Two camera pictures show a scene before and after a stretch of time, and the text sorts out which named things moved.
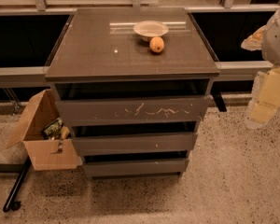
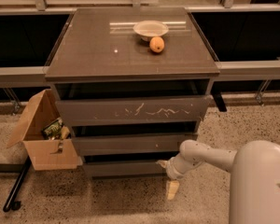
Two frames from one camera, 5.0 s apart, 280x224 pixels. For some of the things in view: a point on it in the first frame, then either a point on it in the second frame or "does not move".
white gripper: x=277 y=42 → x=172 y=171
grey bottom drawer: x=134 y=167 does not move
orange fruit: x=156 y=44 does not move
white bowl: x=149 y=29 does not move
